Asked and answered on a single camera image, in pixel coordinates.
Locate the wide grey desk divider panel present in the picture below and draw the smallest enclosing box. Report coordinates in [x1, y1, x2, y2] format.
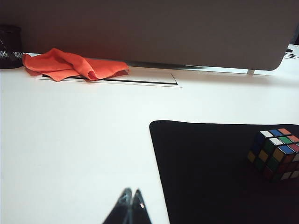
[0, 0, 295, 76]

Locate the black white checkerboard sheet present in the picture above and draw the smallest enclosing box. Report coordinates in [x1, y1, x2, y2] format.
[283, 47, 299, 60]

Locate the multicolour Rubik's cube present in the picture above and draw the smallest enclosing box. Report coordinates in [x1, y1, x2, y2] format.
[247, 128, 299, 183]

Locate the black mouse pad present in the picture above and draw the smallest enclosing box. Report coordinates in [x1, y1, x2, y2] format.
[149, 119, 299, 224]

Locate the black mesh pen holder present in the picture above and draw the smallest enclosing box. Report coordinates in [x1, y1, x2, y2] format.
[0, 25, 24, 70]

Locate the orange cloth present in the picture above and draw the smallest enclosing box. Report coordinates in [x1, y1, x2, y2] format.
[21, 48, 130, 83]

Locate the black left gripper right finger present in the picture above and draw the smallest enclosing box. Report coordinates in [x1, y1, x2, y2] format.
[130, 188, 151, 224]

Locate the desk cable hatch lid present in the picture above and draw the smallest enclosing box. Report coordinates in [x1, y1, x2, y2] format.
[35, 71, 183, 89]

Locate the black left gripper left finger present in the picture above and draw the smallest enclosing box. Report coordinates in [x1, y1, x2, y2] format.
[102, 187, 132, 224]

